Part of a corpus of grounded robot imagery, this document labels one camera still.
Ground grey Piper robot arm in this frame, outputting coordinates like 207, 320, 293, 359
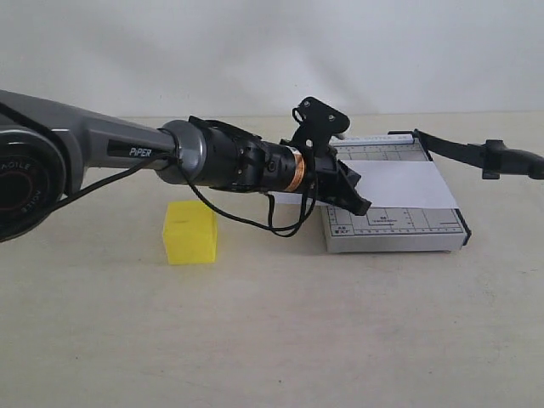
1, 90, 371, 241

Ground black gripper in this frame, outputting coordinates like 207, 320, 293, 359
278, 139, 371, 216

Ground white paper sheet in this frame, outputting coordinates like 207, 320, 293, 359
270, 160, 459, 210

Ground yellow cube block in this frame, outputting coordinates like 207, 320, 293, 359
162, 201, 218, 265

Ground black cutter blade arm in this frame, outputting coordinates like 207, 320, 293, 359
413, 129, 543, 181

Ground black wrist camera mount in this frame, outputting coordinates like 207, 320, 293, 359
291, 96, 350, 157

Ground grey paper cutter base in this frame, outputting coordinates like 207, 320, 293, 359
320, 131, 472, 253

